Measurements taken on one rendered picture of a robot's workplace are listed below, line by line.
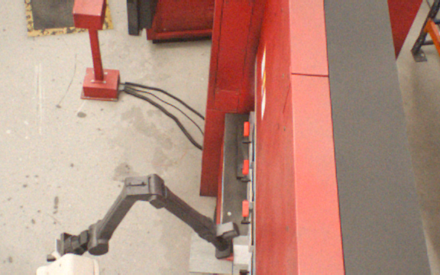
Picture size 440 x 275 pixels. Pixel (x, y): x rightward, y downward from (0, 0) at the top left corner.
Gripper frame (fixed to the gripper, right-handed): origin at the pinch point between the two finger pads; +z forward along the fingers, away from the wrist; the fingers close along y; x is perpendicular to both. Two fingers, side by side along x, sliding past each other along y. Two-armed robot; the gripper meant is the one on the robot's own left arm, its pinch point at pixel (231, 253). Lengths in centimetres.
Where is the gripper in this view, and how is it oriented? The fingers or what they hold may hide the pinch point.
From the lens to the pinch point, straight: 282.1
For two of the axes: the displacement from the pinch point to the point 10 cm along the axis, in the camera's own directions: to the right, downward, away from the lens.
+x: -9.2, 2.0, 3.3
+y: 0.3, -8.2, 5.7
